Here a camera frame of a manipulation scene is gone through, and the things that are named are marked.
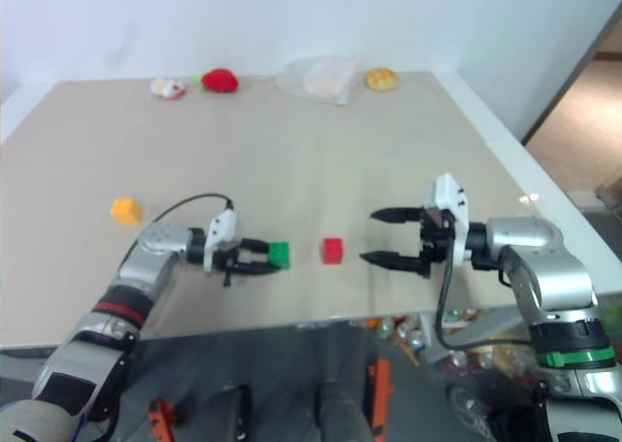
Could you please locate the dark rounded shape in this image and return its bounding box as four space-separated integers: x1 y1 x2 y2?
316 377 376 442
212 383 255 442

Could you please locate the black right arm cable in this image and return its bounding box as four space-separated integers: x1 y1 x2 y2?
433 255 536 353

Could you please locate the orange clamp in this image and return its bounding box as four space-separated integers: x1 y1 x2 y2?
148 397 184 442
366 358 395 439

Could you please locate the red cube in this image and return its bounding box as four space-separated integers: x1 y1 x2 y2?
321 237 346 266

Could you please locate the white and red toy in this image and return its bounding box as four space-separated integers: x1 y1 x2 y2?
149 75 189 102

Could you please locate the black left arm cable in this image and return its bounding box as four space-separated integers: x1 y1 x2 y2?
121 193 235 263

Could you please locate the red strawberry plush toy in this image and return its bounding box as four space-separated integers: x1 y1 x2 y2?
191 67 240 94

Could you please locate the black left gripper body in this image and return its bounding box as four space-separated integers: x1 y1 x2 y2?
212 239 255 289

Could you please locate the yellow bread bun toy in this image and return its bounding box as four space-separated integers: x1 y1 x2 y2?
364 67 401 93

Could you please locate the yellow cube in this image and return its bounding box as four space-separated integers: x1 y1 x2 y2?
110 197 145 227

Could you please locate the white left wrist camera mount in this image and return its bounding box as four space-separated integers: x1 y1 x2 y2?
202 210 242 272

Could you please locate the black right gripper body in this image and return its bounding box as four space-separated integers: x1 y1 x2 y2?
415 207 461 279

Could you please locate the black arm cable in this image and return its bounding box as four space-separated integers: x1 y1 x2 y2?
121 193 235 263
433 255 536 353

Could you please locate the clear plastic bag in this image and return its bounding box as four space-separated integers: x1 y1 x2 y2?
274 55 359 107

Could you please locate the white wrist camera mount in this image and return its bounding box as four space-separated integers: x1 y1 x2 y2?
202 210 242 272
421 173 471 264

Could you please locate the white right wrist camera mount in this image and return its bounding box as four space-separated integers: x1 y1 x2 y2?
421 173 471 264

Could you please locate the green cube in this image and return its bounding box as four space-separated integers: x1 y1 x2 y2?
268 241 293 271

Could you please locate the pile of plastic bottles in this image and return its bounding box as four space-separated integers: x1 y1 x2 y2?
362 309 536 380

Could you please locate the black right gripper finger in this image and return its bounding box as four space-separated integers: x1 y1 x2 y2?
358 250 421 275
369 206 425 226

